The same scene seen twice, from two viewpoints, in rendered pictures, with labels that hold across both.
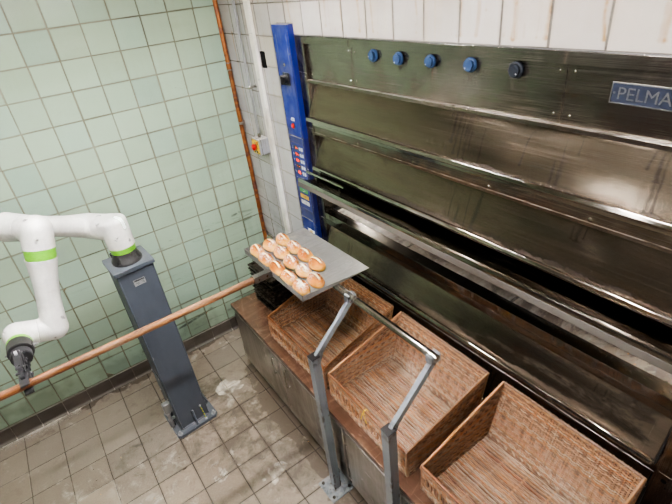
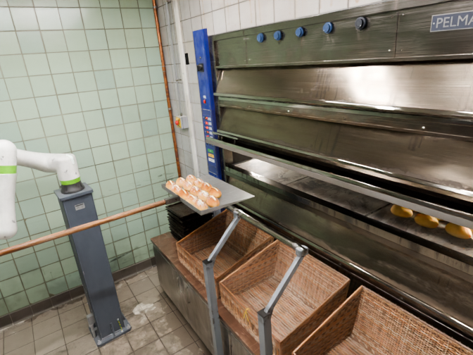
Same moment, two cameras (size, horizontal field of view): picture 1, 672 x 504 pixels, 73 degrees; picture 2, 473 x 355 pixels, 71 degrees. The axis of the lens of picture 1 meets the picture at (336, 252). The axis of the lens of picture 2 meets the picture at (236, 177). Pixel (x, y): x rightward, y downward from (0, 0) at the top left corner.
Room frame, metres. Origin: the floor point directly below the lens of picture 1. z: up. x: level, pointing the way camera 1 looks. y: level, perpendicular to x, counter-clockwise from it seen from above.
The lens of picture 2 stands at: (-0.05, -0.04, 1.95)
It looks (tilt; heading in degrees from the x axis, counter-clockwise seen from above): 20 degrees down; 0
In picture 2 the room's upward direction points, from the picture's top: 5 degrees counter-clockwise
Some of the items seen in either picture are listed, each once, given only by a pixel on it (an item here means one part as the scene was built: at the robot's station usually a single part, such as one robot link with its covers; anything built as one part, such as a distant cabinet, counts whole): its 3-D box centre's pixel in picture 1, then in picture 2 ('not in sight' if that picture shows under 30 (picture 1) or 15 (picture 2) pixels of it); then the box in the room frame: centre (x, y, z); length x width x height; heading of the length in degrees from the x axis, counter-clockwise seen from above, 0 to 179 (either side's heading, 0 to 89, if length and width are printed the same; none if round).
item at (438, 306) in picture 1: (444, 305); (313, 227); (1.59, -0.45, 1.02); 1.79 x 0.11 x 0.19; 32
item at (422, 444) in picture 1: (403, 384); (280, 291); (1.44, -0.23, 0.72); 0.56 x 0.49 x 0.28; 31
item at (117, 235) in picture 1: (114, 232); (65, 167); (2.05, 1.07, 1.36); 0.16 x 0.13 x 0.19; 68
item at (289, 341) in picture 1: (328, 321); (224, 247); (1.94, 0.09, 0.72); 0.56 x 0.49 x 0.28; 33
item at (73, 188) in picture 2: (122, 250); (70, 183); (2.09, 1.10, 1.23); 0.26 x 0.15 x 0.06; 36
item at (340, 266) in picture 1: (303, 257); (205, 189); (1.86, 0.16, 1.19); 0.55 x 0.36 x 0.03; 33
